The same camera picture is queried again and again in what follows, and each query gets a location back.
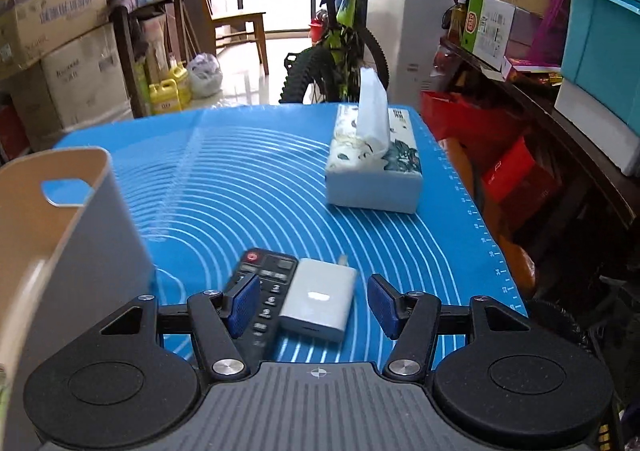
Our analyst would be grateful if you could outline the wooden chair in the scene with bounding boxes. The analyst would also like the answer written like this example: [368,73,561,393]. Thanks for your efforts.
[192,0,269,77]

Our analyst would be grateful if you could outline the small yellow detergent bottle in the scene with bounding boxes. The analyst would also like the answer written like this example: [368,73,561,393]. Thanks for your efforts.
[167,56,192,104]

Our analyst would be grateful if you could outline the white power adapter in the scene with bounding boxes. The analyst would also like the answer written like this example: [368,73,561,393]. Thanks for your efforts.
[277,258,359,345]

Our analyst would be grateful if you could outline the green and black bicycle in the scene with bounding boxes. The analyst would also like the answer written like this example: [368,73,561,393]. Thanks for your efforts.
[269,0,391,106]

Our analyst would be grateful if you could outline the floral soft tissue pack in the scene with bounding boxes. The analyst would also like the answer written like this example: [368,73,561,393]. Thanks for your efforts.
[324,66,424,215]

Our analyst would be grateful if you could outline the open cardboard box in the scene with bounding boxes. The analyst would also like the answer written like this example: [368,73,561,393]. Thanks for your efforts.
[0,0,109,80]

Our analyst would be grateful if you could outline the cooking oil bottle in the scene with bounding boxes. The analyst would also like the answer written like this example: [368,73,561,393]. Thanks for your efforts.
[447,0,469,45]

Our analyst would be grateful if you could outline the white foam box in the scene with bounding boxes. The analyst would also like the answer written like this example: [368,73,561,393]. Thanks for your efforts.
[553,80,640,177]

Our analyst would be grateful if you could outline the blue silicone mat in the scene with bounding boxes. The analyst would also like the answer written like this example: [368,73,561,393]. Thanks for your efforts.
[52,103,529,365]

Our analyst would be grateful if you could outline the white plastic bag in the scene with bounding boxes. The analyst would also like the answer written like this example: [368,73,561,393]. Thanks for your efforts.
[185,52,224,98]

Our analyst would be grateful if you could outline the green and white carton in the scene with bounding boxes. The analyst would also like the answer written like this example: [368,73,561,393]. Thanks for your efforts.
[459,0,519,72]

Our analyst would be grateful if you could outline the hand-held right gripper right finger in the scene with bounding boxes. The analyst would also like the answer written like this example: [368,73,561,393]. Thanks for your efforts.
[366,274,532,381]

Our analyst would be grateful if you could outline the stacked brown cardboard box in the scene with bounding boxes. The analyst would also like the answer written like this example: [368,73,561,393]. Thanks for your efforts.
[42,23,134,132]

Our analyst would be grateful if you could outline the dark wooden shelf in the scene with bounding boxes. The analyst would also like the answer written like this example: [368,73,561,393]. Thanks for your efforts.
[439,38,640,233]

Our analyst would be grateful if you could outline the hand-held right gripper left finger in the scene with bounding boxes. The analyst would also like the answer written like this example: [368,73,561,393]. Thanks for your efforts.
[99,274,262,379]

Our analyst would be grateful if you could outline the black remote control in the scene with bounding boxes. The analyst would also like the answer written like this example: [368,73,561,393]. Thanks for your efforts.
[219,248,300,363]

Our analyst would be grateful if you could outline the beige plastic basket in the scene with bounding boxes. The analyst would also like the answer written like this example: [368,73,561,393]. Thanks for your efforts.
[0,146,156,432]

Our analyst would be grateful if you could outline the white chest freezer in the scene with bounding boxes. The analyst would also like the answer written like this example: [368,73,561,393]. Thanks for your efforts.
[366,0,464,108]

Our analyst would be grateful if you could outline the large yellow detergent bottle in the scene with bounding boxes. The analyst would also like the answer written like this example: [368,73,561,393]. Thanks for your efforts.
[148,80,182,116]

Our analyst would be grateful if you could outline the red gift bag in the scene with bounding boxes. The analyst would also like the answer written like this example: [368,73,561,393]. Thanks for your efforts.
[419,90,562,228]

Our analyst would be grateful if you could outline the dark wooden side table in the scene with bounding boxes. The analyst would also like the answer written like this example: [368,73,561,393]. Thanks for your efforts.
[107,0,189,120]

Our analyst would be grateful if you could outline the teal storage bin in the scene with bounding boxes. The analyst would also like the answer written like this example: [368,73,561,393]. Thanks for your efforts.
[559,0,640,125]

